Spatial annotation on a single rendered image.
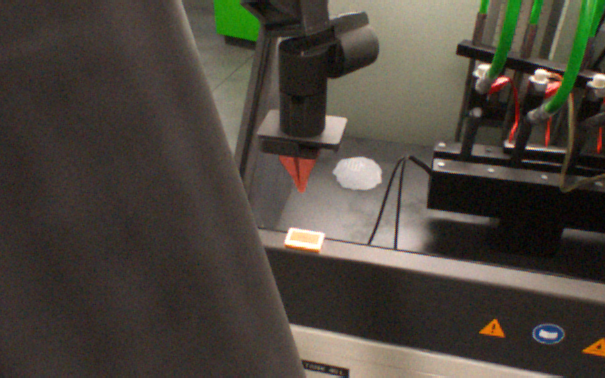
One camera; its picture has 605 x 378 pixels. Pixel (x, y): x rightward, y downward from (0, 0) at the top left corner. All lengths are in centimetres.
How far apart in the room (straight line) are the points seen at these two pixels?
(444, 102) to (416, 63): 11
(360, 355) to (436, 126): 56
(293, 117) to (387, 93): 59
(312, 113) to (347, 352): 43
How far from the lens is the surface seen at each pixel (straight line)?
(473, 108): 90
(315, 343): 92
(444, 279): 78
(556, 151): 100
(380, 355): 91
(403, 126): 126
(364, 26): 69
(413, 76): 120
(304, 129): 65
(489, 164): 99
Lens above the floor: 148
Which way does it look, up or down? 36 degrees down
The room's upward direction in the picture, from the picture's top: straight up
